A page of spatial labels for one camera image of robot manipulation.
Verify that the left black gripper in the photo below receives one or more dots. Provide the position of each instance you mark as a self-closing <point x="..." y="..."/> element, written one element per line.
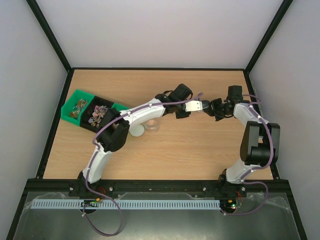
<point x="181" y="116"/>

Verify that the clear glass jar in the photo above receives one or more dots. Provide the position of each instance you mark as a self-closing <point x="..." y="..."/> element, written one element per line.
<point x="152" y="125"/>

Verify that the black bin of lollipops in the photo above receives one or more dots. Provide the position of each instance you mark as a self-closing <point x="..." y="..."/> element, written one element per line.
<point x="94" y="113"/>

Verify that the black aluminium frame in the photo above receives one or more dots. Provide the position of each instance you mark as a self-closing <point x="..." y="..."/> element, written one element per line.
<point x="276" y="184"/>

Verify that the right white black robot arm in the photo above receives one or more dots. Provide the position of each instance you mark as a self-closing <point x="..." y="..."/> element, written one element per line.
<point x="260" y="142"/>

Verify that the metal candy scoop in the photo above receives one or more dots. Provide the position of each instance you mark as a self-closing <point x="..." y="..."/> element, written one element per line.
<point x="207" y="106"/>

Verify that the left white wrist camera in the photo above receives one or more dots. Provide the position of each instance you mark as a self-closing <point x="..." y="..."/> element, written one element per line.
<point x="193" y="106"/>

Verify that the light blue cable duct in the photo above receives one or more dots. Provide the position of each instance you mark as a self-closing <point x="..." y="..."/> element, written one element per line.
<point x="77" y="204"/>

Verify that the green bin of sticks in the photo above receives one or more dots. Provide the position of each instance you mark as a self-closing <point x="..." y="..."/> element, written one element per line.
<point x="75" y="106"/>

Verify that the metal front tray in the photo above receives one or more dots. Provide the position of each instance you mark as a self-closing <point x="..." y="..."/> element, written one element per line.
<point x="257" y="218"/>

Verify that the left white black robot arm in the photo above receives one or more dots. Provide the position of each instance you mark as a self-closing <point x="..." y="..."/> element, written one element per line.
<point x="115" y="126"/>

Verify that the white jar lid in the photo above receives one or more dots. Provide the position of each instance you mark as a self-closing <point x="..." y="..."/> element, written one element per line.
<point x="137" y="131"/>

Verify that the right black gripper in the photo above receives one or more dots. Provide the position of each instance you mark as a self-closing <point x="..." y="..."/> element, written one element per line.
<point x="217" y="109"/>

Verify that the green bin of gummies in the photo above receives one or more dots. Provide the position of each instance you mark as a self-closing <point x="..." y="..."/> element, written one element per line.
<point x="116" y="108"/>

